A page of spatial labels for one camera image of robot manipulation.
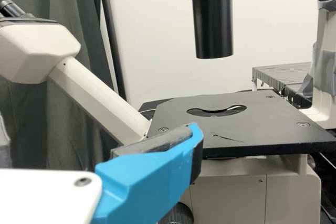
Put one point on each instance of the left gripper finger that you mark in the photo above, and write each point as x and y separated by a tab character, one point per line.
147	176

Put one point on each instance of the cream microscope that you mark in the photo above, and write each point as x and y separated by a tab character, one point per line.
262	121

